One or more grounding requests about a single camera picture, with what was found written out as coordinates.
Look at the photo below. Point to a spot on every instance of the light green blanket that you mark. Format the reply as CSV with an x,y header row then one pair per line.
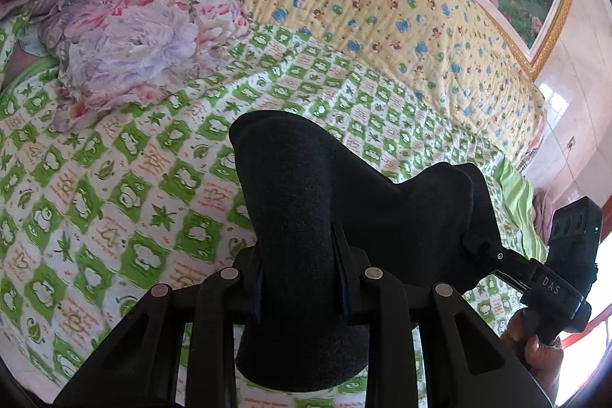
x,y
517,195

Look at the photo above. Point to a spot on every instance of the green white patterned bedsheet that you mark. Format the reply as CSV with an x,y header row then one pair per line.
x,y
90,220

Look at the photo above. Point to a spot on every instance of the black pants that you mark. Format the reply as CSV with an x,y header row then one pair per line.
x,y
302,189

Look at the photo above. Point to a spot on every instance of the person's right hand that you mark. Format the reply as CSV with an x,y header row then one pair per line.
x,y
543,361

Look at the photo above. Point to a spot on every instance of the yellow animal print quilt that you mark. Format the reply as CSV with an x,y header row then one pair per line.
x,y
448,52

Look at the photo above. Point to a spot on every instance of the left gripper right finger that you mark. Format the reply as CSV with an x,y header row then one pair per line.
x,y
466,364

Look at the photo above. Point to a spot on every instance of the floral pink fabric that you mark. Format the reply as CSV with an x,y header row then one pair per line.
x,y
111,53

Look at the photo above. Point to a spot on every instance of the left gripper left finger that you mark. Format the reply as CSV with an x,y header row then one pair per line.
x,y
137,364

